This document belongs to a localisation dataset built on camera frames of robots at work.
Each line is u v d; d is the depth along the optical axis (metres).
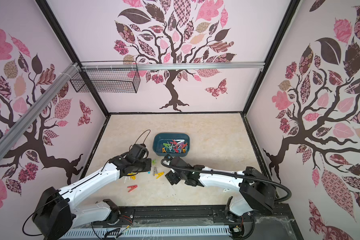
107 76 0.95
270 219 0.73
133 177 0.86
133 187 0.83
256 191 0.43
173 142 1.01
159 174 0.87
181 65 0.93
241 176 0.46
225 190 0.81
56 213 0.39
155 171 0.88
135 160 0.63
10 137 0.54
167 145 0.98
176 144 1.00
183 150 0.98
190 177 0.60
